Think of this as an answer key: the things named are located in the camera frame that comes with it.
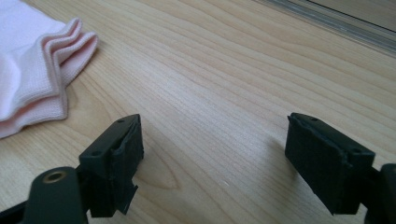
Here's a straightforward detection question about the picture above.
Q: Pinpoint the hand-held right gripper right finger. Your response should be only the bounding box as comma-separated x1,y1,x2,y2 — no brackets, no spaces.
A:
284,112,376,217

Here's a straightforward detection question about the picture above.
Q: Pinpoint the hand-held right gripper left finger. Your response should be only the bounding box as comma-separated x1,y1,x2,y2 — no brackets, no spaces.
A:
78,113,145,218

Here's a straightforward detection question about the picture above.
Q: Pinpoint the pink socks pair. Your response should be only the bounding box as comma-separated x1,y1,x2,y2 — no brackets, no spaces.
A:
0,0,99,140

